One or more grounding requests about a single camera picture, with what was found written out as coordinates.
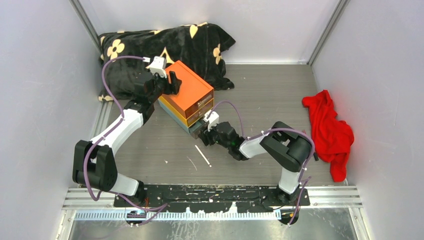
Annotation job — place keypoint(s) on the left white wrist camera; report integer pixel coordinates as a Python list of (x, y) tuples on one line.
[(157, 66)]

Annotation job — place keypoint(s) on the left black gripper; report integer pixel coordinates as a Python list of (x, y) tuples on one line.
[(174, 85)]

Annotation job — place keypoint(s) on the small drawer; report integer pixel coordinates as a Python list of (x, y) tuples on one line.
[(197, 128)]

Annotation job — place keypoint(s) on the white silver pencil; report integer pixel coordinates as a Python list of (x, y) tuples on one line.
[(203, 156)]

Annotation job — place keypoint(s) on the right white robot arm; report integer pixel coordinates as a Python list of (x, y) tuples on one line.
[(290, 148)]

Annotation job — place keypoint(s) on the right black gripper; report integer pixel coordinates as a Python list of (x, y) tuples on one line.
[(207, 136)]

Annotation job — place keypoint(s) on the black floral plush blanket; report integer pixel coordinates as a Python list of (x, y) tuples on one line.
[(198, 46)]

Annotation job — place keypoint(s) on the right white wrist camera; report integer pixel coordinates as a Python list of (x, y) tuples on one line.
[(211, 118)]

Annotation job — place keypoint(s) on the red cloth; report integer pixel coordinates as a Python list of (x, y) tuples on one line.
[(333, 138)]

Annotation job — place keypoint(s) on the orange brown lip pen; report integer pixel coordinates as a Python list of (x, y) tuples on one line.
[(315, 156)]

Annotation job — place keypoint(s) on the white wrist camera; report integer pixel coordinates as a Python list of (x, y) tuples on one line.
[(157, 66), (211, 118)]

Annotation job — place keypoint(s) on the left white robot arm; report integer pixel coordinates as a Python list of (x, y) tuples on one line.
[(94, 160)]

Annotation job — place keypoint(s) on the orange drawer organizer box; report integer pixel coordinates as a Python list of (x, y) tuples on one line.
[(194, 99)]

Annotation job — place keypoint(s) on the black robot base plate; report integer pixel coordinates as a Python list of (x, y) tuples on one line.
[(214, 198)]

